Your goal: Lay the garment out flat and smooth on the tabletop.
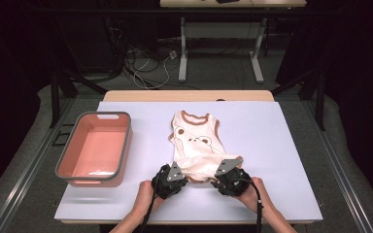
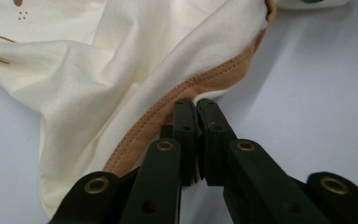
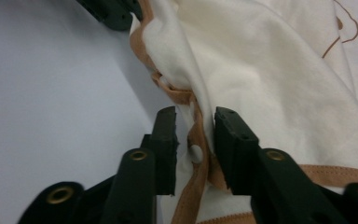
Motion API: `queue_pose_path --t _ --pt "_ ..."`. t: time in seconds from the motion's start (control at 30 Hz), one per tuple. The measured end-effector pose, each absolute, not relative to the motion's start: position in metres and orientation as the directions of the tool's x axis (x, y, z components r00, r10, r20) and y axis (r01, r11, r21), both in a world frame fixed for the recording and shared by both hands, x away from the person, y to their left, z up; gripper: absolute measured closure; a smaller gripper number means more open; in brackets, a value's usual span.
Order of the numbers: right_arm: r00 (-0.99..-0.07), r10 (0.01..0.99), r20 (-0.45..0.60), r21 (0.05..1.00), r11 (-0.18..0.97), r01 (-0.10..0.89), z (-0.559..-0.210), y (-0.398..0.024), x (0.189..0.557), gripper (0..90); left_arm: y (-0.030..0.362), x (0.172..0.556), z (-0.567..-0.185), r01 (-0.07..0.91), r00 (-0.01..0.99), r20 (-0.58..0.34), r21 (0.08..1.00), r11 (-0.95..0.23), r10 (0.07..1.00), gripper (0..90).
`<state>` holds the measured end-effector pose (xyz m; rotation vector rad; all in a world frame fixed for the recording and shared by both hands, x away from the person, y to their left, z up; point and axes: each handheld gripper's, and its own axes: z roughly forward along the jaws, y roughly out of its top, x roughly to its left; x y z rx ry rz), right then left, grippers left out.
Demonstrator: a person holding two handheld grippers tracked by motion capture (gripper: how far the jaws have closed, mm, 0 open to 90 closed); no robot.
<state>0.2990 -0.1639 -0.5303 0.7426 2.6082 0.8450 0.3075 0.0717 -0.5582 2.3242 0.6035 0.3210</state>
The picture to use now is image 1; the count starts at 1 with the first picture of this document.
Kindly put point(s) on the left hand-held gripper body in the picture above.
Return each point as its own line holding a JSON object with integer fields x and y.
{"x": 168, "y": 184}

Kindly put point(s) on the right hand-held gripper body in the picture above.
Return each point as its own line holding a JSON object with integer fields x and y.
{"x": 236, "y": 183}

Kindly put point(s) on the cream baby bodysuit brown trim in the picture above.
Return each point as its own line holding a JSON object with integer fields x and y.
{"x": 197, "y": 145}

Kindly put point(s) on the pink plastic basket grey rim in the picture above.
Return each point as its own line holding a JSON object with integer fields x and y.
{"x": 100, "y": 145}

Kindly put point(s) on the person's left hand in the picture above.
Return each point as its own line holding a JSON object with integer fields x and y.
{"x": 145, "y": 199}

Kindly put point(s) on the person's right hand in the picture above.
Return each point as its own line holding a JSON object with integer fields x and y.
{"x": 259, "y": 197}

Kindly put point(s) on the light wooden table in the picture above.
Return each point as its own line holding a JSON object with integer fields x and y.
{"x": 187, "y": 95}

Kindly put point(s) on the black metal stand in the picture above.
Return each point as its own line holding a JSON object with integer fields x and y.
{"x": 55, "y": 97}
{"x": 320, "y": 97}

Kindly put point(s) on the white power adapter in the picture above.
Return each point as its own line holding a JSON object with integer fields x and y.
{"x": 173, "y": 54}

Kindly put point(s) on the dark curtain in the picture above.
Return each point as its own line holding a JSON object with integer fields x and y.
{"x": 6, "y": 97}
{"x": 362, "y": 97}

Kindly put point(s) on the black device on desk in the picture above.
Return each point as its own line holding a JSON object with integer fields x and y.
{"x": 227, "y": 1}

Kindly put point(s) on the wooden desk white legs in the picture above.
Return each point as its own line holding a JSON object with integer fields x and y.
{"x": 272, "y": 3}

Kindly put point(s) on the grey metal floor rail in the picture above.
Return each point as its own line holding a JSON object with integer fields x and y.
{"x": 336, "y": 168}
{"x": 32, "y": 165}

